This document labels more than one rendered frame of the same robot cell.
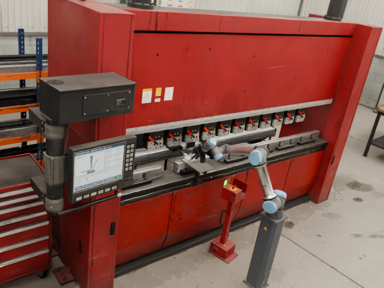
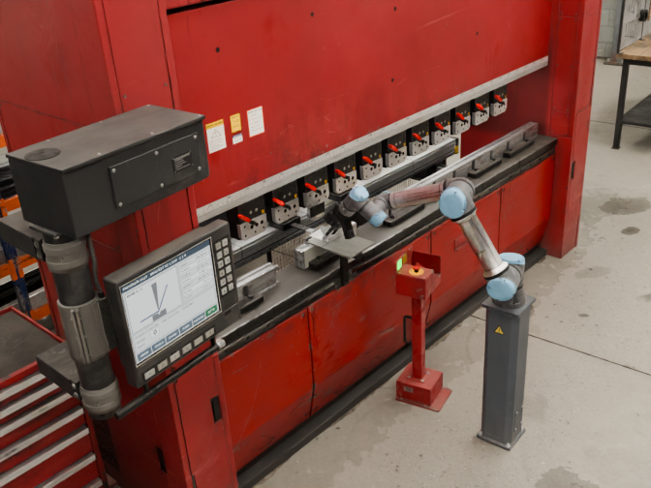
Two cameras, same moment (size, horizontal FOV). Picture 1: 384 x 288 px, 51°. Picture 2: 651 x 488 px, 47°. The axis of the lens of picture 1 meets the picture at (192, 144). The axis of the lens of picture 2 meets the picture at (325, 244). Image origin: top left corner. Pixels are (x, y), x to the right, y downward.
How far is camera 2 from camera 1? 0.29 m
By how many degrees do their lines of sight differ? 5
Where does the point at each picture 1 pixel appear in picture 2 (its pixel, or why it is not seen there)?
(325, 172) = (564, 196)
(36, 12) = not seen: outside the picture
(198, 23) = not seen: outside the picture
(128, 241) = (249, 422)
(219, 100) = (350, 111)
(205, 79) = (317, 76)
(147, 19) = not seen: outside the picture
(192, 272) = (380, 445)
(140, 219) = (260, 375)
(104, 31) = (109, 26)
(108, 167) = (191, 297)
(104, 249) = (209, 451)
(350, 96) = (581, 44)
